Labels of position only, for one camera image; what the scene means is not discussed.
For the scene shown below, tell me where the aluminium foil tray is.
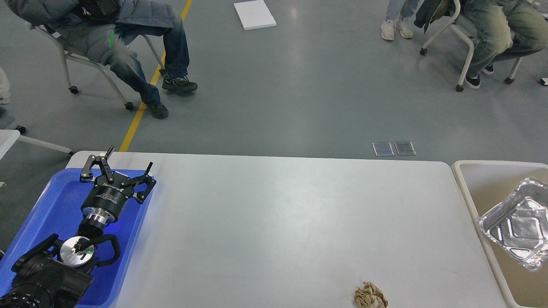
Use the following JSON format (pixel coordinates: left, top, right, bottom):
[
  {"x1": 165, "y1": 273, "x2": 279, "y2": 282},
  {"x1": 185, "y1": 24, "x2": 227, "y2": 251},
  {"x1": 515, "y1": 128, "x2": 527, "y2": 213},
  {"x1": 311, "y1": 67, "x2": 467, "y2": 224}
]
[{"x1": 477, "y1": 178, "x2": 548, "y2": 272}]

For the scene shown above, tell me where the floor socket plate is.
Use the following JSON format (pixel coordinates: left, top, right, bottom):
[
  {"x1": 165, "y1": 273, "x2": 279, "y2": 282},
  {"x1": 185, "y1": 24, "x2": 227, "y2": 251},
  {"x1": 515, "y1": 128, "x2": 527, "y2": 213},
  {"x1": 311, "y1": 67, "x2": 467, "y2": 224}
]
[
  {"x1": 394, "y1": 142, "x2": 417, "y2": 156},
  {"x1": 372, "y1": 142, "x2": 395, "y2": 157}
]

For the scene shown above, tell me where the seated person in green trousers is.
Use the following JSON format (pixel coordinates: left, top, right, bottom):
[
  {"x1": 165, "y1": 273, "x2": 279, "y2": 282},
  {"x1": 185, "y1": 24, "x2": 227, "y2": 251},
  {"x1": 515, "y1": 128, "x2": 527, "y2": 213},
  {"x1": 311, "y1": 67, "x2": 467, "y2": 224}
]
[{"x1": 459, "y1": 0, "x2": 548, "y2": 89}]

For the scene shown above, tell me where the crumpled brown paper ball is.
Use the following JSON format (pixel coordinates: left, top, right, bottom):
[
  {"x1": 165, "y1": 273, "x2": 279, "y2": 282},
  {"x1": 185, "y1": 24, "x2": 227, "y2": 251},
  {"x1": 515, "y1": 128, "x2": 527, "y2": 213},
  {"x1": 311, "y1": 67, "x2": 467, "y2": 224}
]
[{"x1": 354, "y1": 282, "x2": 389, "y2": 308}]

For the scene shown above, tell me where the standing person in blue jeans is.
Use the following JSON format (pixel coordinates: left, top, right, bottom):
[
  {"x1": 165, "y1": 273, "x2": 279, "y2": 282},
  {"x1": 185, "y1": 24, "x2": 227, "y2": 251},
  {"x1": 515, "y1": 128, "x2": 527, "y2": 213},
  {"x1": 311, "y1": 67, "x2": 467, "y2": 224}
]
[{"x1": 381, "y1": 0, "x2": 420, "y2": 41}]

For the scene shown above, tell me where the beige plastic bin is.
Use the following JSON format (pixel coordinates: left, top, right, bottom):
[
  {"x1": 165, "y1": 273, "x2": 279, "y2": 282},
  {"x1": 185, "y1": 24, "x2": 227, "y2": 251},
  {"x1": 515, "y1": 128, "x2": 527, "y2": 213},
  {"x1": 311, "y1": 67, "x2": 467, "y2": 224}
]
[{"x1": 452, "y1": 160, "x2": 548, "y2": 308}]

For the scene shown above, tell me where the white chair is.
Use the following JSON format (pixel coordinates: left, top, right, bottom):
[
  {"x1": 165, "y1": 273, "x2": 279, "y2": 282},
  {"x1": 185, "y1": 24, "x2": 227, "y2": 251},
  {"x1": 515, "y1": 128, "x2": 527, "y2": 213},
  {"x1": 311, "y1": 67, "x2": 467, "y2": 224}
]
[
  {"x1": 420, "y1": 0, "x2": 524, "y2": 92},
  {"x1": 30, "y1": 24, "x2": 165, "y2": 111}
]

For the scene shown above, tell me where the white table leg left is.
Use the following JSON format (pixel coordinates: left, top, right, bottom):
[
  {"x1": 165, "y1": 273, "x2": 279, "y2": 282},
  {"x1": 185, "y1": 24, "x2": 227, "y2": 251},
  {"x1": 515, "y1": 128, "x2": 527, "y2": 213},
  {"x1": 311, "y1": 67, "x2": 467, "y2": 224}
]
[{"x1": 0, "y1": 129, "x2": 75, "y2": 159}]

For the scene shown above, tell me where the seated person in grey jacket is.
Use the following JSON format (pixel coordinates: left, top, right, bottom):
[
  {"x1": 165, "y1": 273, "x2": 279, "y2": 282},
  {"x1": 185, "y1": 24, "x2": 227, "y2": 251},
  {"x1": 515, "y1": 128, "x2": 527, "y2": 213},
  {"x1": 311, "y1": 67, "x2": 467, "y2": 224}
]
[{"x1": 6, "y1": 0, "x2": 198, "y2": 119}]

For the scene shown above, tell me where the white chair right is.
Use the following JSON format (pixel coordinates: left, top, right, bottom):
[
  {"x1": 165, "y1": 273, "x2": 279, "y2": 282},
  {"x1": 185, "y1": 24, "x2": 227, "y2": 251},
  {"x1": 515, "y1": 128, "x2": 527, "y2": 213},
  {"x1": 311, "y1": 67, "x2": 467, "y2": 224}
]
[{"x1": 420, "y1": 0, "x2": 524, "y2": 92}]

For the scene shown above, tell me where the white flat box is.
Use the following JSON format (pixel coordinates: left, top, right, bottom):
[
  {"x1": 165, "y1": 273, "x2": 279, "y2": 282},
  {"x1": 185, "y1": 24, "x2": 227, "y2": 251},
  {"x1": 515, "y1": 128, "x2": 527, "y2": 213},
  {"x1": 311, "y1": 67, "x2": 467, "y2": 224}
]
[{"x1": 234, "y1": 0, "x2": 277, "y2": 30}]

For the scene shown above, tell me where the white chair left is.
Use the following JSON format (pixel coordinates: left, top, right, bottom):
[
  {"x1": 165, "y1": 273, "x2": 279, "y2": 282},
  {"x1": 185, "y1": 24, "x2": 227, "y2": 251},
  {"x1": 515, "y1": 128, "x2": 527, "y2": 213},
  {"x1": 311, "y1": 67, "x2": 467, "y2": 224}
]
[{"x1": 30, "y1": 24, "x2": 165, "y2": 111}]

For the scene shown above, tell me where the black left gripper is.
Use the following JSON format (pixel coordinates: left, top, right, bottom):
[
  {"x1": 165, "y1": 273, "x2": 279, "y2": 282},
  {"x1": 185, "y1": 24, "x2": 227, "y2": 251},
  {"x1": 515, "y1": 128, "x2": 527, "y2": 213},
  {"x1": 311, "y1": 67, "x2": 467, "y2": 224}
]
[{"x1": 80, "y1": 145, "x2": 157, "y2": 224}]

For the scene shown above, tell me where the blue plastic tray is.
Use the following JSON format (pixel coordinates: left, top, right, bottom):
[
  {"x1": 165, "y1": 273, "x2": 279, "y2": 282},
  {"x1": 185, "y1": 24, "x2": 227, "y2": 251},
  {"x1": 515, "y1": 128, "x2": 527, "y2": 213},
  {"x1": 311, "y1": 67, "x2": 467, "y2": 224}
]
[{"x1": 0, "y1": 168, "x2": 152, "y2": 308}]

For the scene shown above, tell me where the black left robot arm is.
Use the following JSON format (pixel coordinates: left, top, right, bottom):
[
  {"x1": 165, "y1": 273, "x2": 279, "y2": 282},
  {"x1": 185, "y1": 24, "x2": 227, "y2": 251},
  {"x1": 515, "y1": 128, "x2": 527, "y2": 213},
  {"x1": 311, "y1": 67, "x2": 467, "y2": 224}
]
[{"x1": 1, "y1": 148, "x2": 156, "y2": 308}]

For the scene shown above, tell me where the right floor socket plate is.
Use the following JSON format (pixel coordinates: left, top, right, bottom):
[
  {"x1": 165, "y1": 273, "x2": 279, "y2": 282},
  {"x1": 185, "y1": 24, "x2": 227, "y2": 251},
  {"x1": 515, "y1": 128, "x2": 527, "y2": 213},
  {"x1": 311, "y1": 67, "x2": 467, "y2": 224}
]
[{"x1": 394, "y1": 142, "x2": 417, "y2": 156}]

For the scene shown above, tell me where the left floor socket plate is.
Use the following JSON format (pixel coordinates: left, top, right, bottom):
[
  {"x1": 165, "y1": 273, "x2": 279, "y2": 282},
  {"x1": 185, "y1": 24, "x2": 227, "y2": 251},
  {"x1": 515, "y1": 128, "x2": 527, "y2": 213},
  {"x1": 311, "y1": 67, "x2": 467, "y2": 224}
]
[{"x1": 372, "y1": 142, "x2": 395, "y2": 157}]

